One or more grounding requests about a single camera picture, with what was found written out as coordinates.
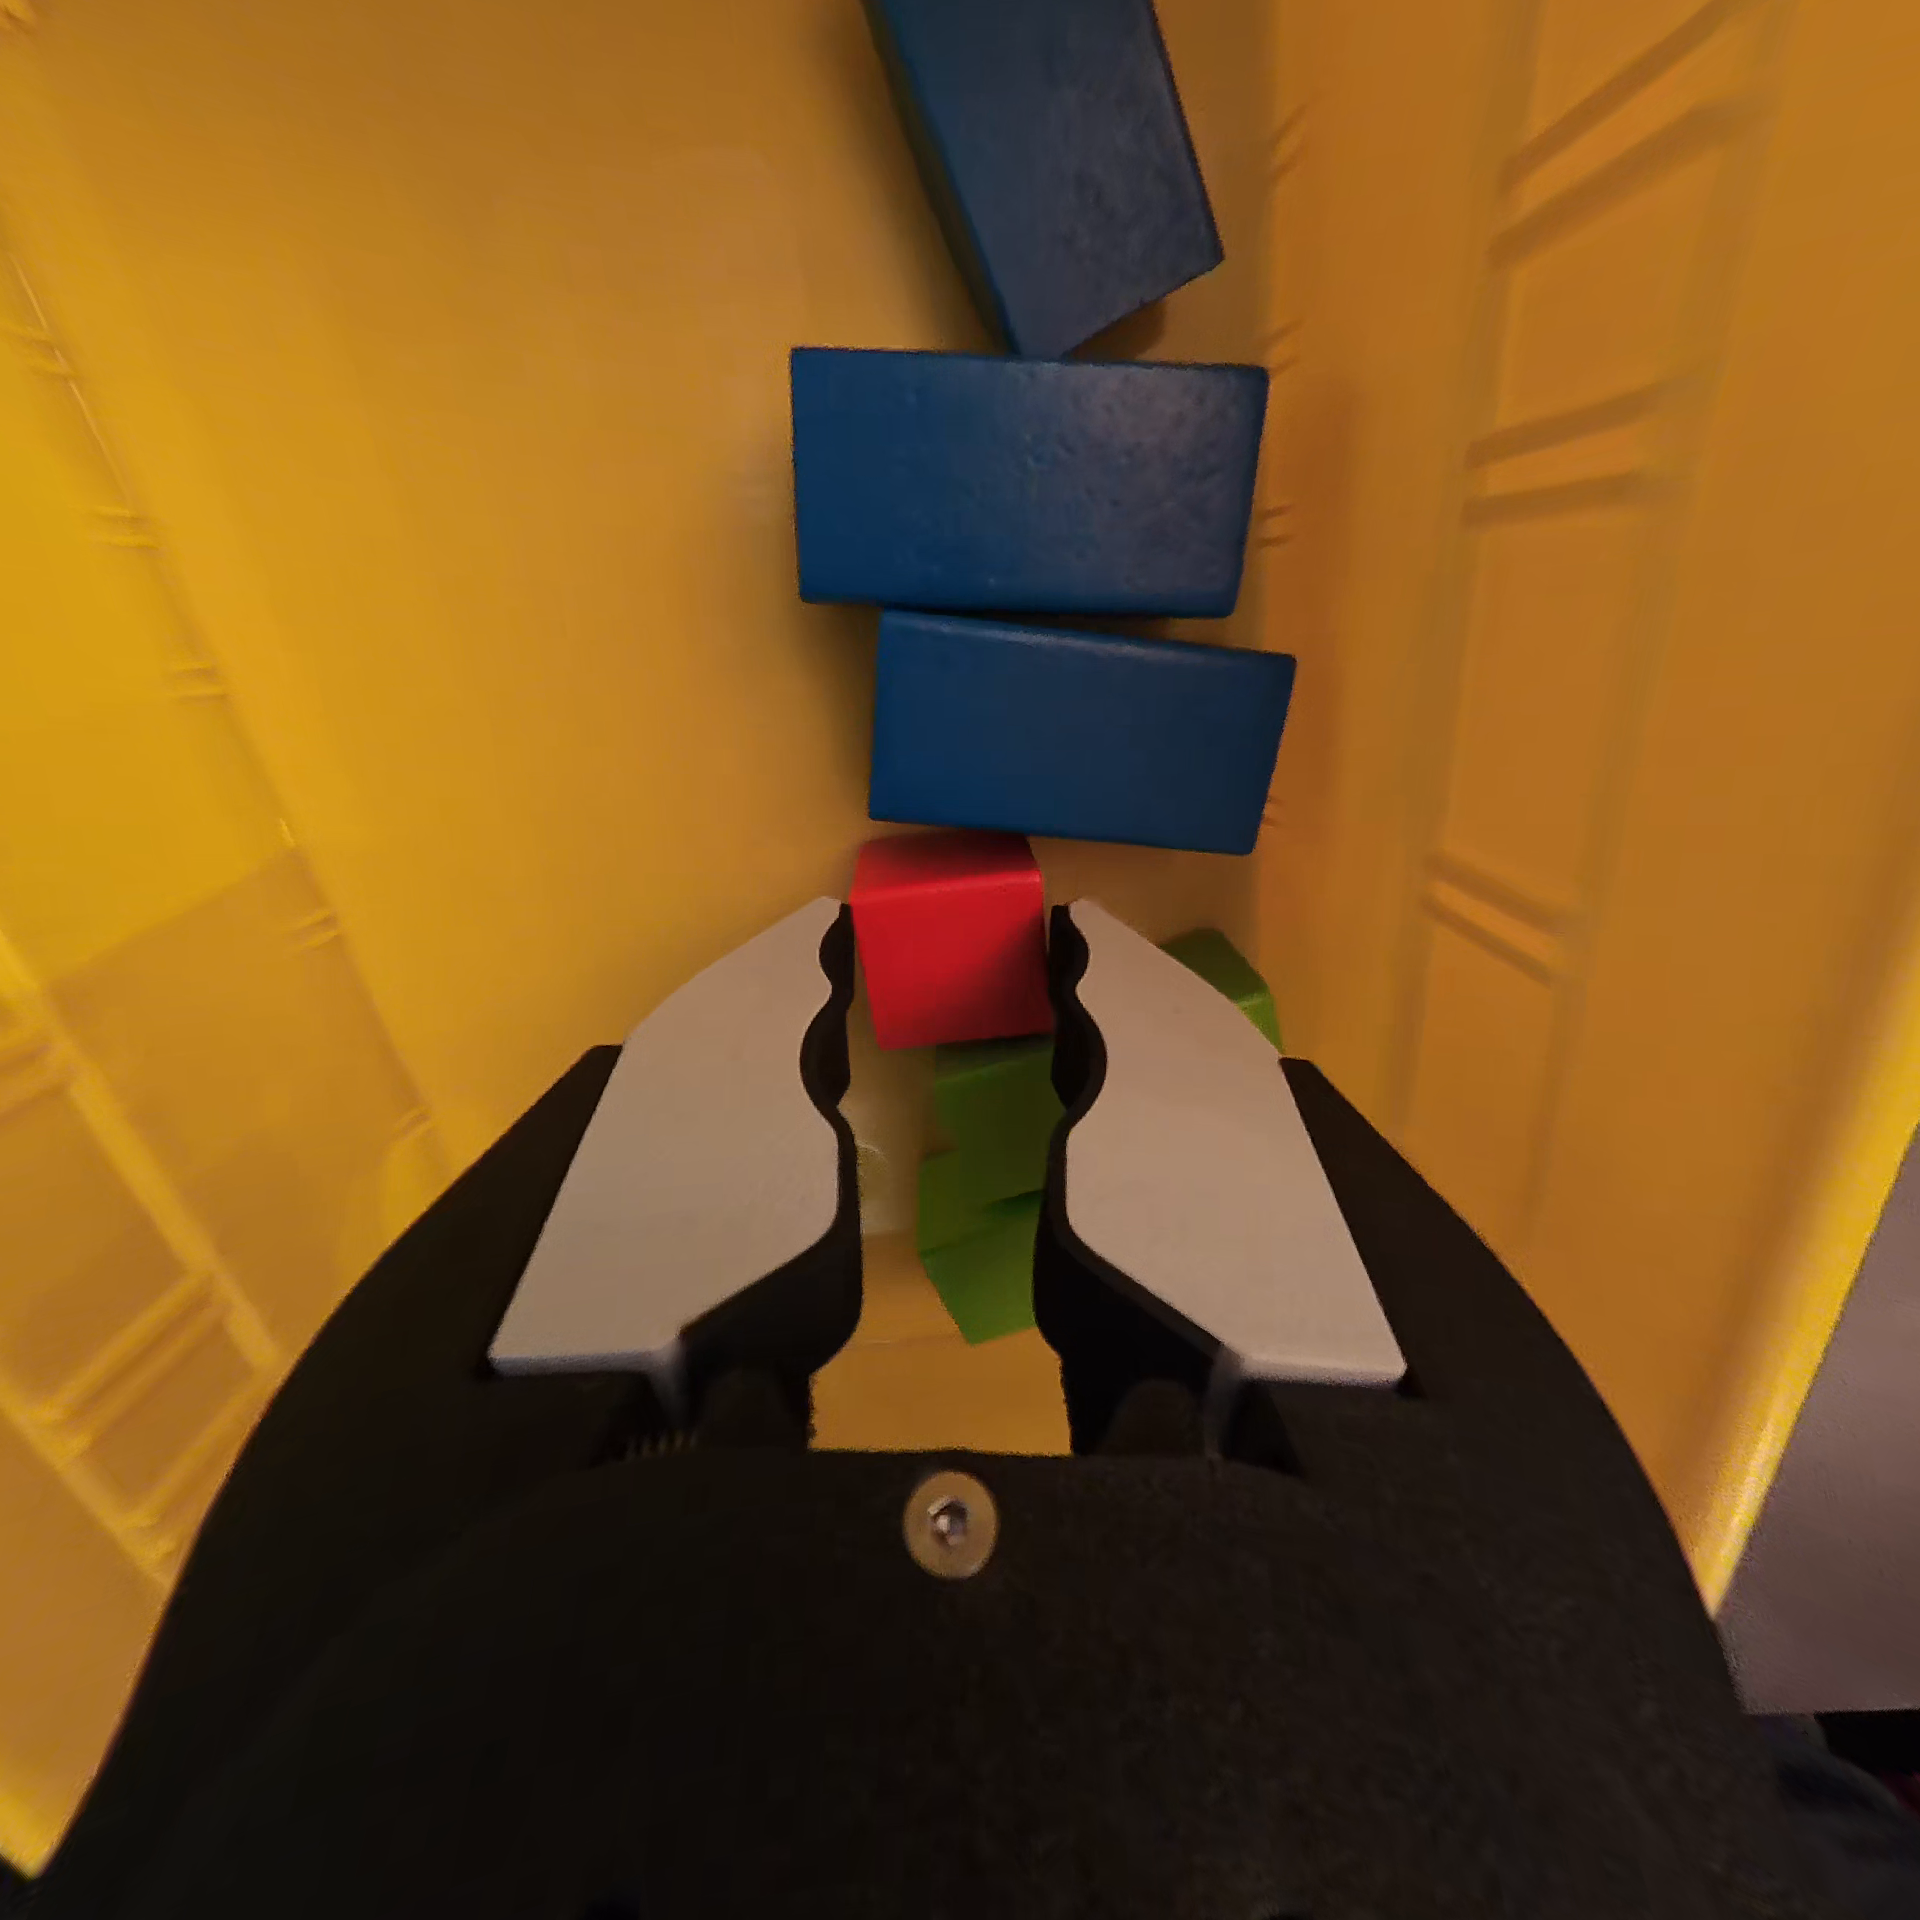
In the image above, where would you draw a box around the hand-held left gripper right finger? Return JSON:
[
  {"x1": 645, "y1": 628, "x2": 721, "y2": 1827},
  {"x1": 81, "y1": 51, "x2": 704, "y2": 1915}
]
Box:
[{"x1": 1036, "y1": 895, "x2": 1407, "y2": 1448}]

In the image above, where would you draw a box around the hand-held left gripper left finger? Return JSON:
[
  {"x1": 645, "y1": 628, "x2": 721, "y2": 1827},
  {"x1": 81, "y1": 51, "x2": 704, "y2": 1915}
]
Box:
[{"x1": 486, "y1": 895, "x2": 863, "y2": 1448}]

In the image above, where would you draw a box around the green wooden block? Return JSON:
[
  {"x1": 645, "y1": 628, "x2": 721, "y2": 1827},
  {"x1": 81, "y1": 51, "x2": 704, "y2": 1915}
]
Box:
[
  {"x1": 931, "y1": 928, "x2": 1287, "y2": 1203},
  {"x1": 915, "y1": 1151, "x2": 1052, "y2": 1347}
]

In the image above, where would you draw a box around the red cube block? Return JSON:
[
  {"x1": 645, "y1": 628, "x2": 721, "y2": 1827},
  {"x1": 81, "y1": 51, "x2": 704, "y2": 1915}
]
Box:
[{"x1": 847, "y1": 835, "x2": 1055, "y2": 1051}]

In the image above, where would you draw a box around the blue wooden cuboid block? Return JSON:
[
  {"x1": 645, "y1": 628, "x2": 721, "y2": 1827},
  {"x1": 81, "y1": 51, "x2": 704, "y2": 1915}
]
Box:
[{"x1": 789, "y1": 344, "x2": 1272, "y2": 621}]

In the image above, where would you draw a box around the yellow plastic bin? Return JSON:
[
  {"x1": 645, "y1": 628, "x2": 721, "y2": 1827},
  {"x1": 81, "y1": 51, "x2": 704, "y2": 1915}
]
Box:
[{"x1": 0, "y1": 0, "x2": 1920, "y2": 1877}]

